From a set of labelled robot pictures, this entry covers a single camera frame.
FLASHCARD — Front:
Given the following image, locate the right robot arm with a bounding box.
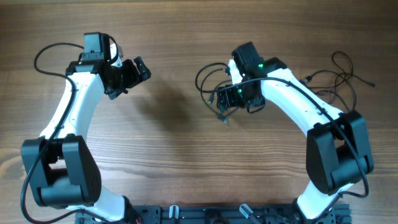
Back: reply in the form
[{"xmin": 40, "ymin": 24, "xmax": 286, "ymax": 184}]
[{"xmin": 217, "ymin": 42, "xmax": 374, "ymax": 223}]

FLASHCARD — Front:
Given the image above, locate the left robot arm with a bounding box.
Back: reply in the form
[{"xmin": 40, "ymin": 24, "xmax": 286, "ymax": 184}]
[{"xmin": 20, "ymin": 32, "xmax": 151, "ymax": 223}]

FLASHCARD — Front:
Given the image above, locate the separated black cable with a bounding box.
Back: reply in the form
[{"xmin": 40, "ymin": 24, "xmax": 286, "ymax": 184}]
[
  {"xmin": 198, "ymin": 67, "xmax": 240, "ymax": 125},
  {"xmin": 300, "ymin": 50, "xmax": 379, "ymax": 113}
]

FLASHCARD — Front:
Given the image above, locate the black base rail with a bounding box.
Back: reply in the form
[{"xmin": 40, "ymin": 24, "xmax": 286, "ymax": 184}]
[{"xmin": 74, "ymin": 203, "xmax": 352, "ymax": 224}]

